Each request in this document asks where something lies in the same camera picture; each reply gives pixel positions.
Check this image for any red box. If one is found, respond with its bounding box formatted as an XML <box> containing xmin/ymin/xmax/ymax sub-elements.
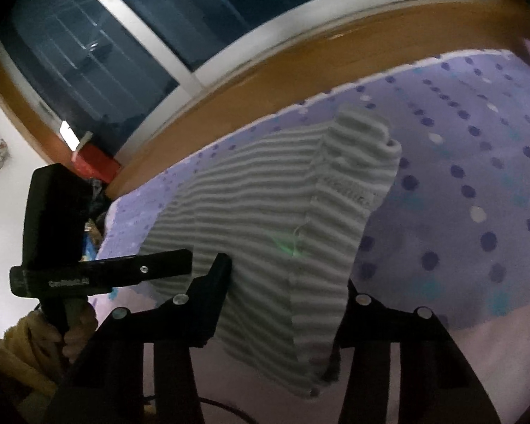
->
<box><xmin>72</xmin><ymin>143</ymin><xmax>123</xmax><ymax>185</ymax></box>

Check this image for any person's left hand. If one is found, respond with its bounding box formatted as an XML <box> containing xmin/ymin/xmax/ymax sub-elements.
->
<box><xmin>61</xmin><ymin>302</ymin><xmax>99</xmax><ymax>360</ymax></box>

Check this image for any black cable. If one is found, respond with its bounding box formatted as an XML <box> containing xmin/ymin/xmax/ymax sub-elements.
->
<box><xmin>143</xmin><ymin>392</ymin><xmax>266</xmax><ymax>424</ymax></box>

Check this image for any striped grey shirt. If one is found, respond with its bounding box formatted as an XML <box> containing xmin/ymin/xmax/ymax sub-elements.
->
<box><xmin>139</xmin><ymin>104</ymin><xmax>402</xmax><ymax>400</ymax></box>

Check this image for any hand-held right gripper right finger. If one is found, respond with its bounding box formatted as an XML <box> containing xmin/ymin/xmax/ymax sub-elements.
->
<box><xmin>336</xmin><ymin>291</ymin><xmax>502</xmax><ymax>424</ymax></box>

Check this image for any dark cloth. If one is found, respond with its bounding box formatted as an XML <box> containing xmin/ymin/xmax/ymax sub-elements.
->
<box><xmin>87</xmin><ymin>177</ymin><xmax>113</xmax><ymax>235</ymax></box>

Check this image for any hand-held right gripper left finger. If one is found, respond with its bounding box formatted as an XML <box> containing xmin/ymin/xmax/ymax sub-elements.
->
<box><xmin>42</xmin><ymin>253</ymin><xmax>233</xmax><ymax>424</ymax></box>

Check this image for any wooden window ledge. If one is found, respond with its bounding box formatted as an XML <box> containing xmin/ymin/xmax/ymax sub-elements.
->
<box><xmin>0</xmin><ymin>0</ymin><xmax>530</xmax><ymax>199</ymax></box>

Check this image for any window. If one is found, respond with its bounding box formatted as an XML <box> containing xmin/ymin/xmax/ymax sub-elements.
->
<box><xmin>0</xmin><ymin>0</ymin><xmax>500</xmax><ymax>164</ymax></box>

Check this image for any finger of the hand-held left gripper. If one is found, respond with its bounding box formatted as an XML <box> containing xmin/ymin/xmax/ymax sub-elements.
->
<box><xmin>135</xmin><ymin>248</ymin><xmax>194</xmax><ymax>285</ymax></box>

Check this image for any purple dotted bedsheet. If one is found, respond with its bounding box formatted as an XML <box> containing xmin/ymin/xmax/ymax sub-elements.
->
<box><xmin>95</xmin><ymin>48</ymin><xmax>530</xmax><ymax>424</ymax></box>

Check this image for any colourful cloth pile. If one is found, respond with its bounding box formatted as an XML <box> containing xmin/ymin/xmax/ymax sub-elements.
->
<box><xmin>82</xmin><ymin>230</ymin><xmax>104</xmax><ymax>262</ymax></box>

